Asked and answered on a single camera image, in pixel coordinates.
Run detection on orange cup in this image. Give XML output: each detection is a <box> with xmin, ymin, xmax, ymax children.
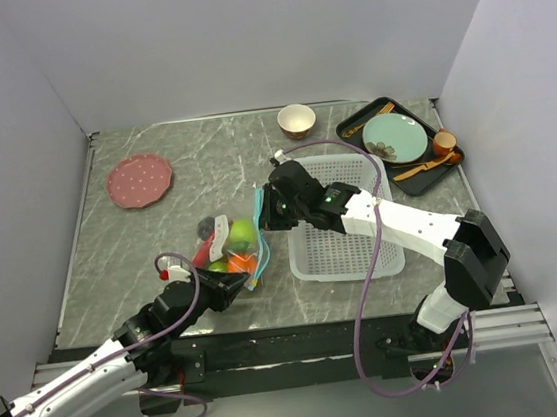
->
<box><xmin>432</xmin><ymin>128</ymin><xmax>457</xmax><ymax>157</ymax></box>

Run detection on orange fruit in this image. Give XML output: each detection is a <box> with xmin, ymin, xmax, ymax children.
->
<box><xmin>226</xmin><ymin>254</ymin><xmax>258</xmax><ymax>275</ymax></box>

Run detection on light green wrinkled fruit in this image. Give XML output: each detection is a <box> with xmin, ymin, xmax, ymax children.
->
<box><xmin>208</xmin><ymin>259</ymin><xmax>228</xmax><ymax>273</ymax></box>

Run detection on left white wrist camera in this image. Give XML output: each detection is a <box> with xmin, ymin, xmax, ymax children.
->
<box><xmin>158</xmin><ymin>265</ymin><xmax>191</xmax><ymax>283</ymax></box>

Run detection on pink dotted plate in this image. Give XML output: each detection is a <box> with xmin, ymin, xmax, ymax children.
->
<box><xmin>105</xmin><ymin>153</ymin><xmax>173</xmax><ymax>210</ymax></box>

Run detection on wooden spoon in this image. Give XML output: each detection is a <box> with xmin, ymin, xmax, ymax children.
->
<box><xmin>393</xmin><ymin>151</ymin><xmax>464</xmax><ymax>182</ymax></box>

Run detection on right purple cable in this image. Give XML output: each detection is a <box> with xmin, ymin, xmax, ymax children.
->
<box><xmin>280</xmin><ymin>125</ymin><xmax>481</xmax><ymax>408</ymax></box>

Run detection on aluminium rail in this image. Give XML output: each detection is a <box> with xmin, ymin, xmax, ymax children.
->
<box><xmin>23</xmin><ymin>301</ymin><xmax>556</xmax><ymax>404</ymax></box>

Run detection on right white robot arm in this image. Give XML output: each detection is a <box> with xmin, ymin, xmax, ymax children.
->
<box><xmin>258</xmin><ymin>160</ymin><xmax>511</xmax><ymax>351</ymax></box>

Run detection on black tray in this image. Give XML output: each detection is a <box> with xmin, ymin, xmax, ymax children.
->
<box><xmin>336</xmin><ymin>97</ymin><xmax>465</xmax><ymax>196</ymax></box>

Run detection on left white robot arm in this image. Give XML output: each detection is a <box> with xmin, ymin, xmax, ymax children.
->
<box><xmin>0</xmin><ymin>269</ymin><xmax>250</xmax><ymax>417</ymax></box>

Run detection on clear zip bag blue zipper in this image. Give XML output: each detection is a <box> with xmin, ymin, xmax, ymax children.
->
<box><xmin>192</xmin><ymin>189</ymin><xmax>271</xmax><ymax>291</ymax></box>

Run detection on light green plate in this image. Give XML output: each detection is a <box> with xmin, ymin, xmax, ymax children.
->
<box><xmin>362</xmin><ymin>113</ymin><xmax>429</xmax><ymax>164</ymax></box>

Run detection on white and red bowl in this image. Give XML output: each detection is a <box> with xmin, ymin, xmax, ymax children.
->
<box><xmin>277</xmin><ymin>104</ymin><xmax>317</xmax><ymax>140</ymax></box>

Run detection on dark brown fruit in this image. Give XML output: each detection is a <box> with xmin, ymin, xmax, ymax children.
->
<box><xmin>196</xmin><ymin>216</ymin><xmax>215</xmax><ymax>241</ymax></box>

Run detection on red chili pepper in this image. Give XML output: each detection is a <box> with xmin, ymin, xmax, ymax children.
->
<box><xmin>192</xmin><ymin>238</ymin><xmax>213</xmax><ymax>268</ymax></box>

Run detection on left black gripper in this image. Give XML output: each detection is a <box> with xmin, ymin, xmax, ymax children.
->
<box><xmin>162</xmin><ymin>259</ymin><xmax>255</xmax><ymax>338</ymax></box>

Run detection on green apple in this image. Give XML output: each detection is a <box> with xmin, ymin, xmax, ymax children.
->
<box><xmin>228</xmin><ymin>217</ymin><xmax>258</xmax><ymax>252</ymax></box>

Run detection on white plastic basket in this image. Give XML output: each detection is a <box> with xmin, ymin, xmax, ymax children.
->
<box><xmin>288</xmin><ymin>153</ymin><xmax>392</xmax><ymax>283</ymax></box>

